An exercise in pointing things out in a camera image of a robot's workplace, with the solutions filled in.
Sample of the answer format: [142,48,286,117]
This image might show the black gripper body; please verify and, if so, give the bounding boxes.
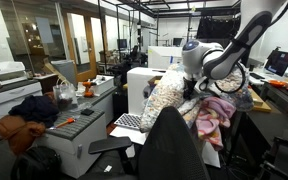
[183,79,197,100]

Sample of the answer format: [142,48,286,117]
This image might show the blue floral quilted blanket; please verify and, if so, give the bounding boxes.
[139,64,254,133]

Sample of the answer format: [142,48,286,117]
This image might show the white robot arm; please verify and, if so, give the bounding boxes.
[182,0,288,99]

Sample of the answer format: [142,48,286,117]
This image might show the pink fleece blanket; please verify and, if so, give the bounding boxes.
[195,97,236,151]

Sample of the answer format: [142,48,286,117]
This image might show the white cabinet with grey top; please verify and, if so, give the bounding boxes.
[35,109,107,178]

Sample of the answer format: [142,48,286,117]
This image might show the large white box behind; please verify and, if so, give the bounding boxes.
[148,46,182,69]

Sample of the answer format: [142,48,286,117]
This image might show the white box under blankets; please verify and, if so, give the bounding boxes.
[127,67,165,115]

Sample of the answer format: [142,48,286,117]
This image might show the black office chair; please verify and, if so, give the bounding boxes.
[78,106,211,180]

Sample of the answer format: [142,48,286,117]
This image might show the white keyboard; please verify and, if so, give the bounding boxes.
[114,113,141,129]

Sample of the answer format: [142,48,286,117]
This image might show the laptop computer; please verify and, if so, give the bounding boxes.
[264,50,288,76]

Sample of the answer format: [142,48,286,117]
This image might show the clear plastic bag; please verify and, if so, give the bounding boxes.
[53,79,78,111]

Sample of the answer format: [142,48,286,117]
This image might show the wooden door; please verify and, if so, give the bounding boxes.
[62,9,97,82]

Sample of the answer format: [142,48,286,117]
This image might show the dark navy garment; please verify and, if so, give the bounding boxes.
[8,95,59,128]

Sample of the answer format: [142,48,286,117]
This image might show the black backpack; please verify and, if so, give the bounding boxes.
[11,146,61,180]

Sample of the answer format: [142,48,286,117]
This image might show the brown jacket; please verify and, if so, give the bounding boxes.
[0,115,46,156]

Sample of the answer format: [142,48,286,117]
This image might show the white printer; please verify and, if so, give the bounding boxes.
[0,61,27,86]

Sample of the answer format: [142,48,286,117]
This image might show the orange cordless drill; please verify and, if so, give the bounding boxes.
[82,82,95,97]

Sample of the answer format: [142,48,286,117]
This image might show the orange handled tool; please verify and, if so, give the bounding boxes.
[50,118,75,129]

